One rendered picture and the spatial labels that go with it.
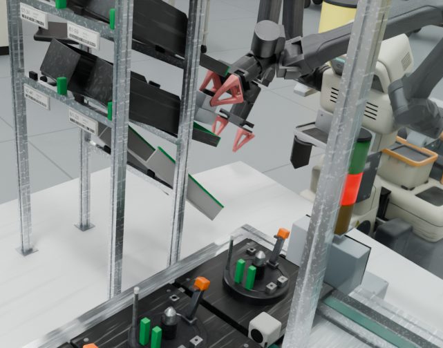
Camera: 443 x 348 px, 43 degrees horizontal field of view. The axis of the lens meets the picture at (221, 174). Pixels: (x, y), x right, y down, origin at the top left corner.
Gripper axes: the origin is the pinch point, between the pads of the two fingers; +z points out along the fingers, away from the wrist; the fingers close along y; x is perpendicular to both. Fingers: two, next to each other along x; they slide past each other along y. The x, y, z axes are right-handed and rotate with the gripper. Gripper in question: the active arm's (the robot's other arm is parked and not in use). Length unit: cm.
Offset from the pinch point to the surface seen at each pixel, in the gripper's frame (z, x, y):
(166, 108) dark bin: 12.6, -8.7, 5.6
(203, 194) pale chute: 11.5, 17.2, 5.8
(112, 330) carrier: 46, 12, 22
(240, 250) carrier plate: 12.9, 27.8, 16.8
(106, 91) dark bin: 20.4, -15.5, -0.3
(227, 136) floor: -125, 202, -191
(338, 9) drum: -342, 230, -265
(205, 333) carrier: 35, 15, 34
